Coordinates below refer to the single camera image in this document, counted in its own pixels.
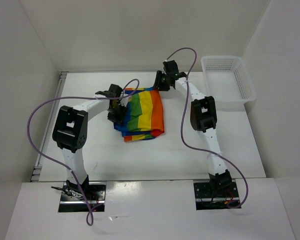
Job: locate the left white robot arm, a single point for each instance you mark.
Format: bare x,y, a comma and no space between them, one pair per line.
71,131

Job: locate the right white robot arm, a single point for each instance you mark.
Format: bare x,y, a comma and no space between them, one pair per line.
203,120

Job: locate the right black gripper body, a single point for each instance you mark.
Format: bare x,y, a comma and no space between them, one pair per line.
168,86

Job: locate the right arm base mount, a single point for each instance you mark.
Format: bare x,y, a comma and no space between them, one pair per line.
207,199

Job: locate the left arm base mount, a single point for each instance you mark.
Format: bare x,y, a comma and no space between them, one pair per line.
74,202

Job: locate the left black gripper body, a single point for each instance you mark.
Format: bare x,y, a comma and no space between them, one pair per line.
117,113

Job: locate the white plastic basket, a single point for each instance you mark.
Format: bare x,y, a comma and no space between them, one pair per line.
227,79

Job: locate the rainbow striped shorts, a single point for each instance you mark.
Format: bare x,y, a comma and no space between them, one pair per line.
144,117

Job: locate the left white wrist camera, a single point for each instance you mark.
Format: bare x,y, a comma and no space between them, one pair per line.
124,101

